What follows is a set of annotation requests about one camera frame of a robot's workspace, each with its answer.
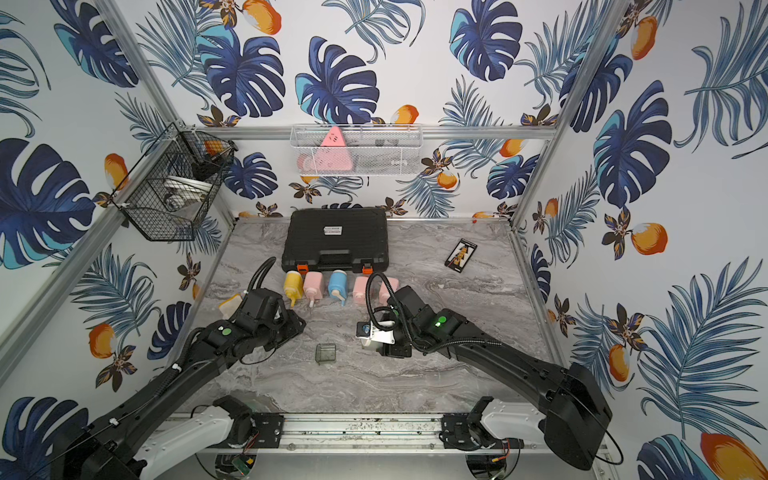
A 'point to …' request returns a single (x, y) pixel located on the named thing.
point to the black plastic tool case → (345, 240)
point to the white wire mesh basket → (363, 149)
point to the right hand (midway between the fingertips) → (382, 329)
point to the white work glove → (228, 307)
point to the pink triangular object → (333, 155)
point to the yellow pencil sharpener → (293, 286)
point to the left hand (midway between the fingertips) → (302, 321)
